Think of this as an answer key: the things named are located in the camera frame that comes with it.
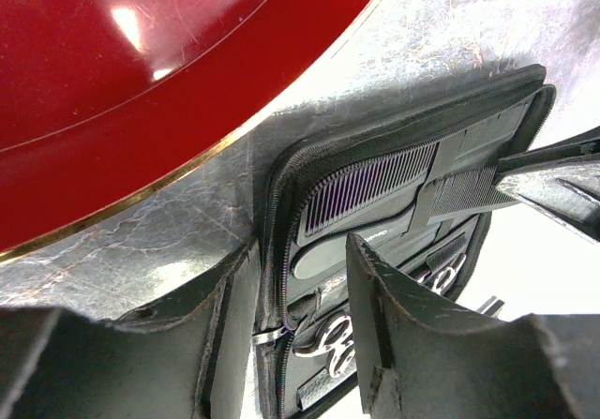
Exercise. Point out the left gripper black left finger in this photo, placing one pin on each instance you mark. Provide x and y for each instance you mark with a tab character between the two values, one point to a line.
183	355

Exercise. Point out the black handled comb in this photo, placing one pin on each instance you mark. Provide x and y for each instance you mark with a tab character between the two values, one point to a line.
357	196

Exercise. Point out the black zip tool case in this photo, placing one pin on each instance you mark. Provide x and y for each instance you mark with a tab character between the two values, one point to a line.
407	239

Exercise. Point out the red round tray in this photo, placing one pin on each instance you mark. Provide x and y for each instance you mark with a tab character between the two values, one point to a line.
106	101

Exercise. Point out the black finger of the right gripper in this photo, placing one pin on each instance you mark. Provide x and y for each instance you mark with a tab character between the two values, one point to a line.
559	181

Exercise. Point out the silver hair scissors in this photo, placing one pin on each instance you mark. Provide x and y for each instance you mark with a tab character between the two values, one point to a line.
439	273

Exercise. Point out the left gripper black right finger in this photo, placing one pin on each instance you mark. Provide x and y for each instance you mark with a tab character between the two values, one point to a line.
419	355

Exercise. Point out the black straight comb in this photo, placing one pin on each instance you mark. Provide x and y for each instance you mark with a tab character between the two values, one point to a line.
468	186

